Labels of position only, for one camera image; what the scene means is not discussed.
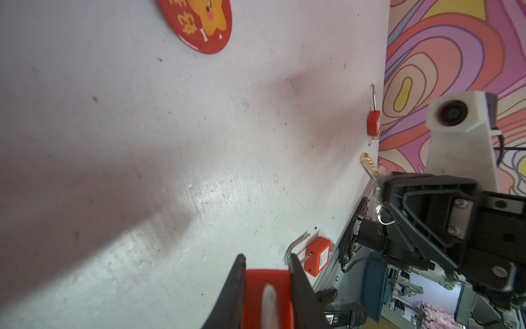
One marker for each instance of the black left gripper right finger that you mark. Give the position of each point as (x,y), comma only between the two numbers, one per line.
(308,312)

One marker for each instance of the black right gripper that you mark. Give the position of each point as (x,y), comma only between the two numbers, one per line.
(452,223)

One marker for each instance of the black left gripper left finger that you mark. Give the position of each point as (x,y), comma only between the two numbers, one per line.
(227,311)

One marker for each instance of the red padlock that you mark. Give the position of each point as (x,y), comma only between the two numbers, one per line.
(317,253)
(374,118)
(267,300)

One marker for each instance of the red star badge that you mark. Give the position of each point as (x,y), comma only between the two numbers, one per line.
(203,25)

